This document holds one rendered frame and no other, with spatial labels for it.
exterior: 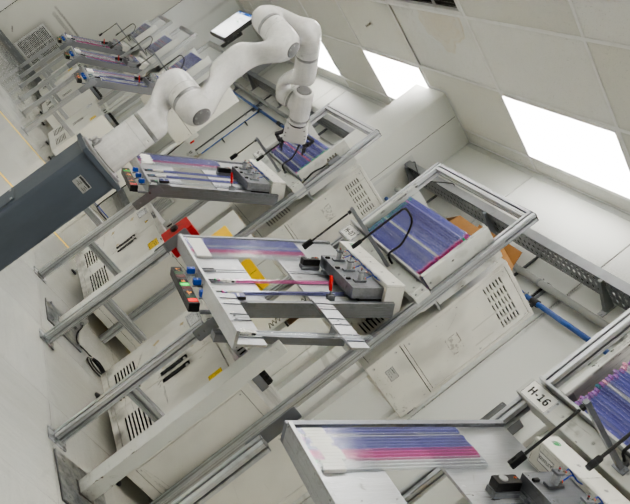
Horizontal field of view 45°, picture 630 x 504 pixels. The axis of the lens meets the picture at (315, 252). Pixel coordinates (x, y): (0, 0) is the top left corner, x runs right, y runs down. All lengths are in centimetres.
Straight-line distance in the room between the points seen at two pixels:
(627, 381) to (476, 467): 50
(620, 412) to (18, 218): 193
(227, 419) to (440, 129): 413
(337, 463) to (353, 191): 263
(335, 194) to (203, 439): 187
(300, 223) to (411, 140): 233
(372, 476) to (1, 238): 145
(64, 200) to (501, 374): 284
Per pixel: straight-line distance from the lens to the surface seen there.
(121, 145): 266
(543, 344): 467
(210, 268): 302
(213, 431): 298
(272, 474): 318
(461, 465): 213
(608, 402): 230
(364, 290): 294
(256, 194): 419
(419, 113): 644
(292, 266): 319
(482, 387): 461
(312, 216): 434
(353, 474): 196
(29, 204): 267
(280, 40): 268
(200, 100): 264
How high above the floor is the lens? 91
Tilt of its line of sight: 4 degrees up
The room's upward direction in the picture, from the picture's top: 53 degrees clockwise
